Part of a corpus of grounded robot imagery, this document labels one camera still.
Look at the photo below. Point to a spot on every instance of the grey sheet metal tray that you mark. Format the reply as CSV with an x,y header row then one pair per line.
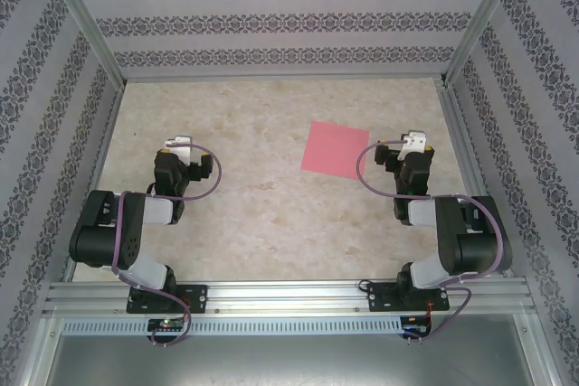
x,y
289,359

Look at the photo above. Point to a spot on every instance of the aluminium mounting rail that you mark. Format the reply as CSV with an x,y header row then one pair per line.
x,y
289,298

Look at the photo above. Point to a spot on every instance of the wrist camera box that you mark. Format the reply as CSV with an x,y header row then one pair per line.
x,y
182,141
415,139

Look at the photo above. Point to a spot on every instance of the aluminium back frame bar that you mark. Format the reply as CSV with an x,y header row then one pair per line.
x,y
289,77

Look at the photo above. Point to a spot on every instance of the aluminium frame leg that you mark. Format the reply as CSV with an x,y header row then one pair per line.
x,y
38,354
542,350

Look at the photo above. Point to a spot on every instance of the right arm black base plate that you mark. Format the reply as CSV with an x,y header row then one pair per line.
x,y
377,298

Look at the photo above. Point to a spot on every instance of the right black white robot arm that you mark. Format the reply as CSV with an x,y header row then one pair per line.
x,y
475,246

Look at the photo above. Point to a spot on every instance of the aluminium side rail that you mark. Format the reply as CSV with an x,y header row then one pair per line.
x,y
97,178
461,146

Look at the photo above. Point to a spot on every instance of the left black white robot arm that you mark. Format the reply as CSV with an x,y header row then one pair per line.
x,y
131,241

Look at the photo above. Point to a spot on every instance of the aluminium frame post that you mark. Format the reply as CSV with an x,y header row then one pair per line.
x,y
81,15
484,15

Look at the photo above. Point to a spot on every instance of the pink paper sheet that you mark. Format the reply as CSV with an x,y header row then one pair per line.
x,y
335,148

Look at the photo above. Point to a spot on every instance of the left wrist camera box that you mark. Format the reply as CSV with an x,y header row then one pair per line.
x,y
182,141

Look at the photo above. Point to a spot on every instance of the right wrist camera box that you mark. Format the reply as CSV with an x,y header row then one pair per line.
x,y
415,139

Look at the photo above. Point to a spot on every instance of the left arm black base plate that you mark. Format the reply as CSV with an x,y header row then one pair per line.
x,y
199,298

